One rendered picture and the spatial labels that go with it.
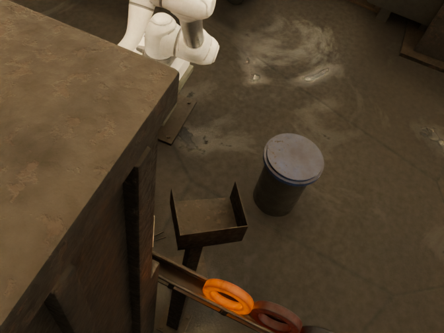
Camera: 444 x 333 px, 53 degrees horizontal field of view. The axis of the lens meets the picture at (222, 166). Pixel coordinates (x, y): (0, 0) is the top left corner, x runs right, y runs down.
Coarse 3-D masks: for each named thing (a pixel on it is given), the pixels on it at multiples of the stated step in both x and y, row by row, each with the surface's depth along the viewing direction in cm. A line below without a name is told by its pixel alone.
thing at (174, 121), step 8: (184, 96) 292; (176, 104) 288; (184, 104) 289; (192, 104) 290; (176, 112) 284; (184, 112) 285; (168, 120) 279; (176, 120) 280; (184, 120) 281; (160, 128) 275; (168, 128) 276; (176, 128) 277; (160, 136) 271; (168, 136) 271; (176, 136) 275; (168, 144) 270
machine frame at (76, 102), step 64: (0, 0) 64; (0, 64) 58; (64, 64) 59; (128, 64) 61; (0, 128) 52; (64, 128) 53; (128, 128) 55; (0, 192) 48; (64, 192) 49; (128, 192) 69; (0, 256) 44; (64, 256) 48; (128, 256) 91; (0, 320) 41; (64, 320) 60; (128, 320) 126
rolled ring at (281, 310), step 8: (256, 304) 152; (264, 304) 149; (272, 304) 148; (256, 312) 152; (264, 312) 149; (272, 312) 146; (280, 312) 146; (288, 312) 146; (256, 320) 158; (264, 320) 158; (272, 320) 159; (288, 320) 146; (296, 320) 147; (272, 328) 158; (280, 328) 157; (288, 328) 155; (296, 328) 148
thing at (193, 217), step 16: (176, 208) 179; (192, 208) 181; (208, 208) 183; (224, 208) 184; (240, 208) 173; (176, 224) 166; (192, 224) 177; (208, 224) 178; (224, 224) 180; (240, 224) 176; (176, 240) 171; (192, 240) 167; (208, 240) 170; (224, 240) 174; (240, 240) 178; (176, 256) 231; (192, 256) 201
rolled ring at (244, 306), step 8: (208, 280) 152; (216, 280) 149; (224, 280) 148; (208, 288) 151; (216, 288) 148; (224, 288) 146; (232, 288) 146; (240, 288) 147; (208, 296) 156; (216, 296) 158; (232, 296) 147; (240, 296) 146; (248, 296) 148; (224, 304) 158; (232, 304) 158; (240, 304) 156; (248, 304) 148; (240, 312) 155; (248, 312) 152
